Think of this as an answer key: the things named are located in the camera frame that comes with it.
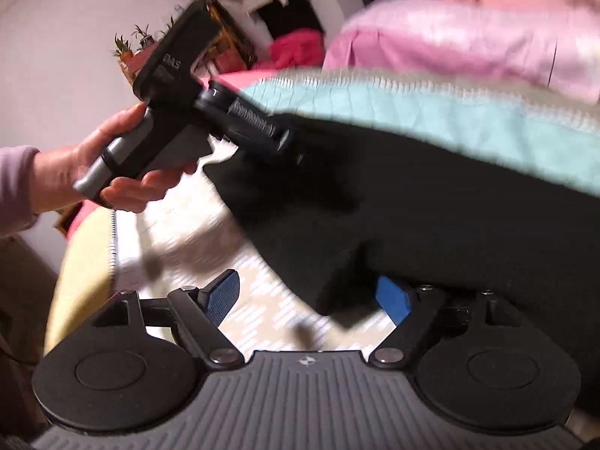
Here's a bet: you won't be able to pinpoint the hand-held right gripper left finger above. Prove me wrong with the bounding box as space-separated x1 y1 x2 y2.
91 269 246 370

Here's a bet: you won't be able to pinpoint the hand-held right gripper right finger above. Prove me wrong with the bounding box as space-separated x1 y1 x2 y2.
369 276 521 370

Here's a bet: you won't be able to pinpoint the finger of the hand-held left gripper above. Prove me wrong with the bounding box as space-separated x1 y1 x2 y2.
279 122 312 167

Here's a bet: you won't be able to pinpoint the black pants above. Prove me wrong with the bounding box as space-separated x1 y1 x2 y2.
202 111 600 413

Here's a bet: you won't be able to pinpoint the person's left forearm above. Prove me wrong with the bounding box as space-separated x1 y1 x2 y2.
0 145 44 241

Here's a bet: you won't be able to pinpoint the person's left hand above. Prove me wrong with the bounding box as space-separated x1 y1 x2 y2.
32 102 198 215

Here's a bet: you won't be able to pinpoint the potted green plants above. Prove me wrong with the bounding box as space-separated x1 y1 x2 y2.
111 22 158 64

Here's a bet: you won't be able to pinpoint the wooden shelf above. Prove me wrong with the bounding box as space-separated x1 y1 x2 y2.
194 0 258 77

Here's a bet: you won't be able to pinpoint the pile of red clothes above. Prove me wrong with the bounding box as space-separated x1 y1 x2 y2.
268 28 325 71

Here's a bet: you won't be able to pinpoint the patterned teal and beige bedspread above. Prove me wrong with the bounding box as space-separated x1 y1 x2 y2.
44 68 600 353

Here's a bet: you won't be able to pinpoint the pink pillow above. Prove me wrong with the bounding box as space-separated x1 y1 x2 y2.
322 0 600 105

